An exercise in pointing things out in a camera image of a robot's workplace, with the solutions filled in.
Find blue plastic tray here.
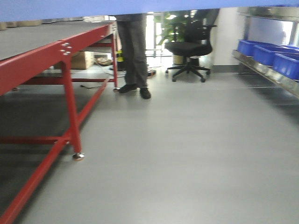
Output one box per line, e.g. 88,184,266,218
0,0,298,22

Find blue bin on shelf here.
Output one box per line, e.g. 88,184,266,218
237,40,276,56
253,45,299,66
272,53,299,80

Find black office chair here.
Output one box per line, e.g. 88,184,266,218
165,21,216,83

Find cardboard box under table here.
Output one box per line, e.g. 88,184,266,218
66,51,94,70

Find standing person legs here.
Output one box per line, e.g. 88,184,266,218
115,14,151,99

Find green potted plant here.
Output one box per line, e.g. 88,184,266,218
158,11,189,56

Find red metal table frame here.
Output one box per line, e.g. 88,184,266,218
0,22,117,224

